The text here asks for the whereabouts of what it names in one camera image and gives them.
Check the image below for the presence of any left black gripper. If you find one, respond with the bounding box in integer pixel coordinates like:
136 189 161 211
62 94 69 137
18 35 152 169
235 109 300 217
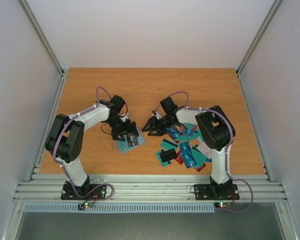
105 116 139 141

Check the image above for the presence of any pink leather card holder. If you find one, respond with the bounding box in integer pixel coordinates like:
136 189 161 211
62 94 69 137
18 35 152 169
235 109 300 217
112 128 146 154

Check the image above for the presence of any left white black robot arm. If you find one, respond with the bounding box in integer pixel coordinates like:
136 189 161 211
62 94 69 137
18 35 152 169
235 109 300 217
45 95 139 199

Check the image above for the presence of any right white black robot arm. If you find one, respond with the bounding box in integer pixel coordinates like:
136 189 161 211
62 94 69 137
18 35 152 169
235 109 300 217
142 96 236 198

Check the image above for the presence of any blue card upper left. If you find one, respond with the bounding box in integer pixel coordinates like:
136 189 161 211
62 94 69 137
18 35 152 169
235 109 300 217
166 126 183 140

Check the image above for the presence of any teal card left middle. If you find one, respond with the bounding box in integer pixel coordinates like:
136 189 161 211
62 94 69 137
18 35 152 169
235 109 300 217
160 138 178 150

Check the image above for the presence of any black card on teal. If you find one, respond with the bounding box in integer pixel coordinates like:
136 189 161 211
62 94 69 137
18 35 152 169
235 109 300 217
159 149 178 163

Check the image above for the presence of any teal card under black card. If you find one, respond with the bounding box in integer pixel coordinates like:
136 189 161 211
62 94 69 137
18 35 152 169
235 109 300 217
155 149 172 167

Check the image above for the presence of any teal card right upper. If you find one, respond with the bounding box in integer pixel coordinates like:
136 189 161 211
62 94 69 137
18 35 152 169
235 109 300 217
196 130 204 143

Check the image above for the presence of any teal card centre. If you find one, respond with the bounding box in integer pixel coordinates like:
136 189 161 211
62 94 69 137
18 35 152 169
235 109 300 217
175 131 197 142

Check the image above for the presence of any blue visa card centre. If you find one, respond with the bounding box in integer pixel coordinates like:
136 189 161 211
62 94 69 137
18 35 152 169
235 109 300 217
179 141 197 169

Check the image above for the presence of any white card with pink print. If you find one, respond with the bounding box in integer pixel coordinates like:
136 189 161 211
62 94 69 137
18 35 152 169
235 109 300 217
196 142 212 159

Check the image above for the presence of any red card bottom right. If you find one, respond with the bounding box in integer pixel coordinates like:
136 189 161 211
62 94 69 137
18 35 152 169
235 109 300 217
194 162 206 172

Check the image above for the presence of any left small circuit board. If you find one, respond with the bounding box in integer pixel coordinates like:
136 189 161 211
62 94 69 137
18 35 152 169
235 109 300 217
77 202 94 211

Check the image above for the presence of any small circuit board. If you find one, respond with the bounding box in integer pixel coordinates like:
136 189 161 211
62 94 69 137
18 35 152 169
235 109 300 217
77 202 94 211
214 201 233 209

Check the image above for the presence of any right small circuit board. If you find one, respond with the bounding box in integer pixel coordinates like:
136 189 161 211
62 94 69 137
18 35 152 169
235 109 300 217
214 201 233 209

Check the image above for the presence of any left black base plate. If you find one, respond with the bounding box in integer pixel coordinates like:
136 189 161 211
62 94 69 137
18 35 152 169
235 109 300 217
60 181 107 201

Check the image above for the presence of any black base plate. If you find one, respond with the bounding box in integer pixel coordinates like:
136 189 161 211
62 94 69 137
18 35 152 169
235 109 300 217
60 181 107 201
191 184 240 201

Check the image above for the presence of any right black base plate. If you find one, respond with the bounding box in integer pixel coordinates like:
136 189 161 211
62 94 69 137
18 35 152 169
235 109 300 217
191 184 240 201

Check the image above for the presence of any grey slotted cable duct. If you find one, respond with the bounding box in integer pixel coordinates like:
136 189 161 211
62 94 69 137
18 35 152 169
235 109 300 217
23 202 215 214

